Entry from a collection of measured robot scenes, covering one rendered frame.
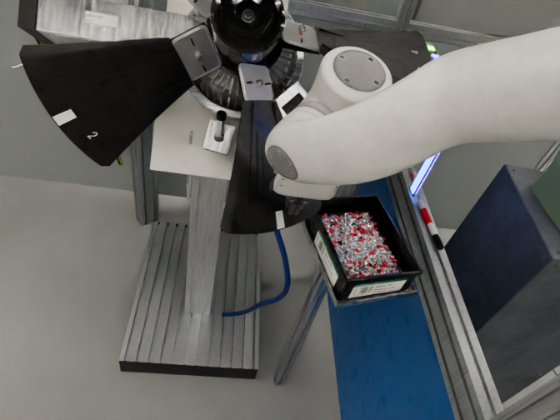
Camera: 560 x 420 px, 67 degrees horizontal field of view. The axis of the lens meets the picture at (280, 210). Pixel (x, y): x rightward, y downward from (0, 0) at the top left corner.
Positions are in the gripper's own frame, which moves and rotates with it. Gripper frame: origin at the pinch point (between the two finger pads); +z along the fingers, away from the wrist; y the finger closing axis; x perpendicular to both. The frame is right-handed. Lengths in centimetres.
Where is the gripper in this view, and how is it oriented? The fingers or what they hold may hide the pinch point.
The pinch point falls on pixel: (295, 202)
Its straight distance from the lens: 74.5
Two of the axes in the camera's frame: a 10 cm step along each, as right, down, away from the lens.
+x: -0.4, 8.9, -4.6
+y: -9.8, -1.2, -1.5
